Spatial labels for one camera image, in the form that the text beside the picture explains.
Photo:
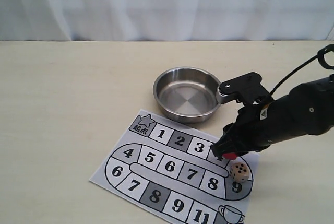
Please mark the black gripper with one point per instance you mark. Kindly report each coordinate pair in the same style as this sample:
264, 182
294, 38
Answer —
255, 129

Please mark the red cylinder game piece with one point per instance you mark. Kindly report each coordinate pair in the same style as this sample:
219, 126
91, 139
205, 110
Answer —
230, 156

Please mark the beige wooden die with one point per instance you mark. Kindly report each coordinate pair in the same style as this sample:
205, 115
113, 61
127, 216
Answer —
239, 172

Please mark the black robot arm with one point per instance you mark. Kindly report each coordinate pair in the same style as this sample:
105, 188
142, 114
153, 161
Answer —
306, 110

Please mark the printed paper game board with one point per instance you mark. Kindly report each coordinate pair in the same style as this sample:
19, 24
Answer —
169, 170

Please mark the round stainless steel bowl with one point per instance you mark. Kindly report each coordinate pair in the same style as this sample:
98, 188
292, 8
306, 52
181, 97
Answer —
186, 94

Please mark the white curtain backdrop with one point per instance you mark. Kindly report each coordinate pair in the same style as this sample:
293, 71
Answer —
166, 20

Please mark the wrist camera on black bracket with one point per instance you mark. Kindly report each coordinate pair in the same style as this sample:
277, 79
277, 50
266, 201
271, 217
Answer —
246, 89

